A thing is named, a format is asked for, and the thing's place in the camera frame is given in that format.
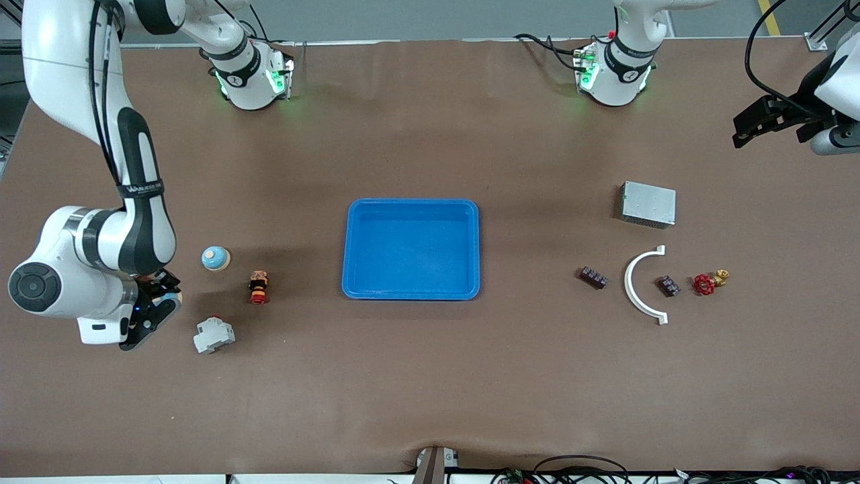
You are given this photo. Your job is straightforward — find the white circuit breaker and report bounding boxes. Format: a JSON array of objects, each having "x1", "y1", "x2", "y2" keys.
[{"x1": 193, "y1": 315, "x2": 237, "y2": 355}]

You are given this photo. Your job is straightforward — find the grey metal box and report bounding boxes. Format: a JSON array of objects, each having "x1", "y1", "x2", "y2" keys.
[{"x1": 619, "y1": 180, "x2": 677, "y2": 230}]

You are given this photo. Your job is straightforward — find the red handwheel brass valve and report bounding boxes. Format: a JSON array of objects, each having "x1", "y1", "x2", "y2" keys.
[{"x1": 693, "y1": 269, "x2": 731, "y2": 297}]

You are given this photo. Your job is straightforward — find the blue plastic tray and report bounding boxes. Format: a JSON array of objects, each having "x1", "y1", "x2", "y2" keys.
[{"x1": 341, "y1": 198, "x2": 481, "y2": 301}]

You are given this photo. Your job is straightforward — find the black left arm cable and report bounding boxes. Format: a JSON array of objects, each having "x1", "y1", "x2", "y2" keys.
[{"x1": 742, "y1": 0, "x2": 807, "y2": 112}]

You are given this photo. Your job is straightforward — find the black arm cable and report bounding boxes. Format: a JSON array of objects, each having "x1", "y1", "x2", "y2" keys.
[
  {"x1": 87, "y1": 0, "x2": 128, "y2": 186},
  {"x1": 742, "y1": 0, "x2": 807, "y2": 112}
]

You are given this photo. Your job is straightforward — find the aluminium frame profile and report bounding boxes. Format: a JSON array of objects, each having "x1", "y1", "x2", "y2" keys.
[{"x1": 803, "y1": 0, "x2": 860, "y2": 51}]

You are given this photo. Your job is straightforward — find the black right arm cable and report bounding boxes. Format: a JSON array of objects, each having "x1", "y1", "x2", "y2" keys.
[{"x1": 87, "y1": 0, "x2": 128, "y2": 186}]

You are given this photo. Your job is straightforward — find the white curved plastic bracket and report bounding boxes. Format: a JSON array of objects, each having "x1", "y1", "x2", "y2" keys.
[{"x1": 623, "y1": 245, "x2": 670, "y2": 326}]

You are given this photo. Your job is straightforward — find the black left base cables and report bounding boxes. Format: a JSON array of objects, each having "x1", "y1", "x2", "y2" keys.
[{"x1": 514, "y1": 32, "x2": 585, "y2": 71}]

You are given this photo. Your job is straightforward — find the black base cables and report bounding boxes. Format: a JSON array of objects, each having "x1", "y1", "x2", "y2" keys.
[
  {"x1": 514, "y1": 32, "x2": 585, "y2": 71},
  {"x1": 232, "y1": 0, "x2": 296, "y2": 48}
]

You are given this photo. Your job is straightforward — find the black right base cables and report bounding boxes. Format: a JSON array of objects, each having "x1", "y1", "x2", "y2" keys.
[{"x1": 232, "y1": 0, "x2": 296, "y2": 48}]

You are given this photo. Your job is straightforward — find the metal table edge bracket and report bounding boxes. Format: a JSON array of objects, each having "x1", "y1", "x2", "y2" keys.
[{"x1": 412, "y1": 446, "x2": 460, "y2": 484}]

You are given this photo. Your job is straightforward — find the black cable bundle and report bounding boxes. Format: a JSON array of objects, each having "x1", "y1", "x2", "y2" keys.
[{"x1": 672, "y1": 465, "x2": 860, "y2": 484}]

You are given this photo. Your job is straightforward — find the black looped cable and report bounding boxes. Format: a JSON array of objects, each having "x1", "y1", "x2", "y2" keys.
[{"x1": 490, "y1": 455, "x2": 632, "y2": 484}]

